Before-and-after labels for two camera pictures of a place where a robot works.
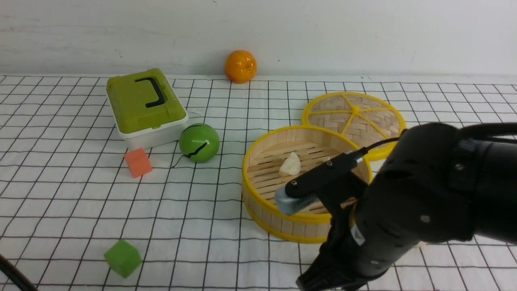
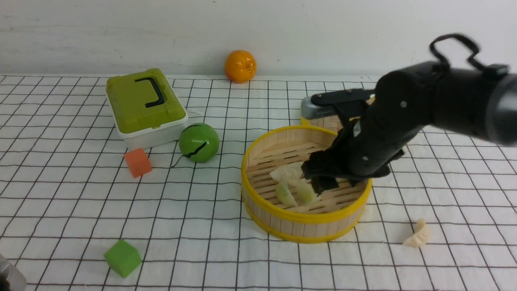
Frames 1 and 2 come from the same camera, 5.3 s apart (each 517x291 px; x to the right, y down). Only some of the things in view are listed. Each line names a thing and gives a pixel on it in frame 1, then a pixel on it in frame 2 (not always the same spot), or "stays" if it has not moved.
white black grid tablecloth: x=78 y=212 stays
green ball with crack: x=199 y=142 stays
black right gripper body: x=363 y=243 -> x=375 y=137
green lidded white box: x=146 y=109 stays
